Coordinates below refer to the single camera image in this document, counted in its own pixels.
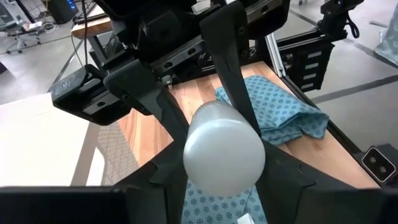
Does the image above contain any blue patterned hospital gown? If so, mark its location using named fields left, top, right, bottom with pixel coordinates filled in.
left=181, top=179, right=269, bottom=224

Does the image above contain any pale patterned fabric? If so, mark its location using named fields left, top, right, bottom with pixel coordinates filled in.
left=374, top=2, right=398, bottom=67

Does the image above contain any black vented base box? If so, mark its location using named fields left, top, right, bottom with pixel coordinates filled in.
left=275, top=39, right=336, bottom=93

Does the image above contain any grey office chair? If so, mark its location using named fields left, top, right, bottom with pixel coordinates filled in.
left=0, top=1, right=43, bottom=54

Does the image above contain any black computer tower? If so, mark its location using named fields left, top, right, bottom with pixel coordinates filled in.
left=46, top=0, right=79, bottom=25

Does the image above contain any blue patterned cloth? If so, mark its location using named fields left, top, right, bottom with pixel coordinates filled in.
left=215, top=74, right=330, bottom=147

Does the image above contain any white plastic bottle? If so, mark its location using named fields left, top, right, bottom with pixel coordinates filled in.
left=182, top=100, right=267, bottom=198

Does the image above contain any silver frame bracket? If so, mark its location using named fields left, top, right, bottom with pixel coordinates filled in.
left=266, top=32, right=286, bottom=78

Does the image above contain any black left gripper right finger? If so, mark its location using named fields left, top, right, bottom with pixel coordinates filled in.
left=254, top=140, right=398, bottom=224

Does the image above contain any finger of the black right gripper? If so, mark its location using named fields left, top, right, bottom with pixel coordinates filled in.
left=198, top=1, right=262, bottom=138
left=103, top=58, right=190, bottom=147

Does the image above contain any grey table-level camera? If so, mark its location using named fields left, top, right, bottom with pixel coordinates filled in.
left=361, top=145, right=398, bottom=184

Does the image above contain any wooden desk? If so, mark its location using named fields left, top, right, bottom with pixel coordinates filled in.
left=70, top=4, right=113, bottom=40

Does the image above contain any white plastic laundry basket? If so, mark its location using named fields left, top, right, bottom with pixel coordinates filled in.
left=0, top=92, right=141, bottom=187

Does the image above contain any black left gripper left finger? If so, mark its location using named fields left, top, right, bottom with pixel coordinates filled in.
left=0, top=140, right=190, bottom=224

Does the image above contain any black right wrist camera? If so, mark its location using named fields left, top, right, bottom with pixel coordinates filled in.
left=95, top=0, right=203, bottom=62

